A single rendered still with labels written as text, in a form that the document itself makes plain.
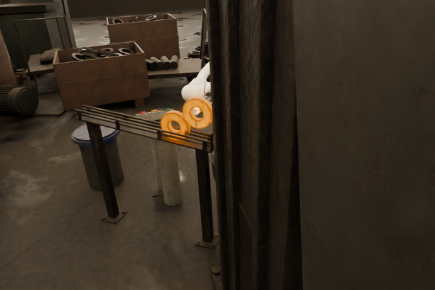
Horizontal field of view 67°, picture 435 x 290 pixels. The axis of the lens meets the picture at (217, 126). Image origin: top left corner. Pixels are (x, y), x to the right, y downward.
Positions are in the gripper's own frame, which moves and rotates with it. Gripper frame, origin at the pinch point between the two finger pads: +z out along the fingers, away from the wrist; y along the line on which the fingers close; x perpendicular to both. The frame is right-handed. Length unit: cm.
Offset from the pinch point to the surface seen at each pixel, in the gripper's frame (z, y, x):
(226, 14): 52, -33, 47
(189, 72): -211, 104, -40
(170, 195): -23, 33, -72
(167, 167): -23, 33, -51
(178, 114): 1.6, 9.7, -3.2
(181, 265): 18, 6, -83
